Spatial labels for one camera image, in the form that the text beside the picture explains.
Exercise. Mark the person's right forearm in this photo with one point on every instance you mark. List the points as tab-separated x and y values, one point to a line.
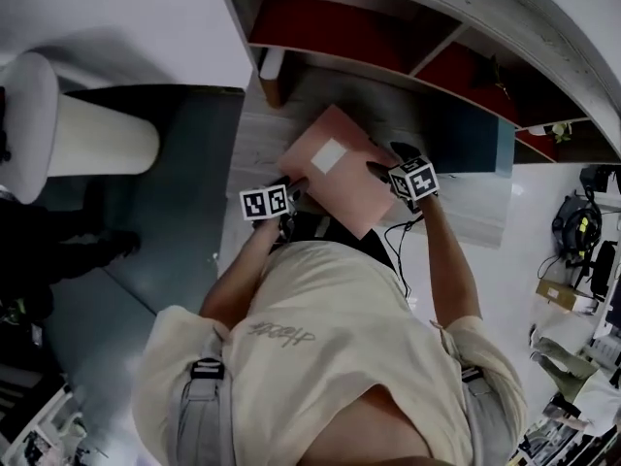
451	270

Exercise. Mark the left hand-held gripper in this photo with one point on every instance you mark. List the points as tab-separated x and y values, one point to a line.
264	202

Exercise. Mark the grey wooden shelf unit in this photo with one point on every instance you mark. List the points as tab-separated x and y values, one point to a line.
436	27

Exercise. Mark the person's black shorts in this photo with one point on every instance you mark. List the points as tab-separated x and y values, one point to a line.
335	233

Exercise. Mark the black office chair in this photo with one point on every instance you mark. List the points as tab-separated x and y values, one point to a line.
604	270

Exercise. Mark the white potted flower plant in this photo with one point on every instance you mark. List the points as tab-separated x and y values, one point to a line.
558	133

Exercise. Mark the person's left forearm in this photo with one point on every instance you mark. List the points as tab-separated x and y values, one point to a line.
238	270

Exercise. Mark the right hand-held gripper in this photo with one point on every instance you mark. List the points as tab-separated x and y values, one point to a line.
417	180

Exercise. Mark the green leaf sprig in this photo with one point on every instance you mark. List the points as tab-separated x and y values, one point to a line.
495	78

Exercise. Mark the brown book with gold print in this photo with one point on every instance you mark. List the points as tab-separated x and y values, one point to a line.
274	78

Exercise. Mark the person's cream shirt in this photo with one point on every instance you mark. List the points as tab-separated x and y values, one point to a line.
315	338

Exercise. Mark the cardboard box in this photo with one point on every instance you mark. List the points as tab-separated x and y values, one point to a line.
565	296

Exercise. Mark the pink box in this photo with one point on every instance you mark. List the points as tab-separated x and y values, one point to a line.
339	187

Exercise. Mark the blue rectangular box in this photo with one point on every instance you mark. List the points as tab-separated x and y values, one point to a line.
475	148

